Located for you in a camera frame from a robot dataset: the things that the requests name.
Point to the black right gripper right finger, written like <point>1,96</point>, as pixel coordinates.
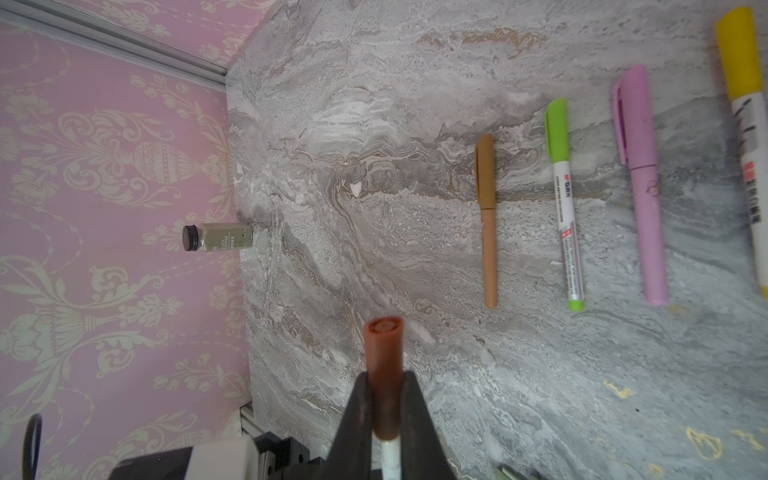
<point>422,455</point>

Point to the light green pen cap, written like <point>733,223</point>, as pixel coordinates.
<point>556,131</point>

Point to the aluminium corner frame post left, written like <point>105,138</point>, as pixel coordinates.
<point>84,29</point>

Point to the small jar black lid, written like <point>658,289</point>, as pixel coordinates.
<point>217,237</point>

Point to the pink pen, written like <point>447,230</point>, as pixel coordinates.
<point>646,197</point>

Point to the white pen red label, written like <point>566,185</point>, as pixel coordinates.
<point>391,459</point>

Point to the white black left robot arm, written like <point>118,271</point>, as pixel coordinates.
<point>264,457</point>

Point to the white pen green end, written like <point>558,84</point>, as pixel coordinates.
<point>566,224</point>

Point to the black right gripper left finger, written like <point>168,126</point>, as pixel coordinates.
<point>351,451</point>

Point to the yellow pen cap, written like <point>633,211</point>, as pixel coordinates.
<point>738,48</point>

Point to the white pen yellow end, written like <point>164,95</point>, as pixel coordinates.
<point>750,115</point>

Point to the orange brown pen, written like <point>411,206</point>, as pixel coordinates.
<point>489,257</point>

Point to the pink pen cap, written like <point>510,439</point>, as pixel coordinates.
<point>633,119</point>

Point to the red brown pen cap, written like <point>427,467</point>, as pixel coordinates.
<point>383,346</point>

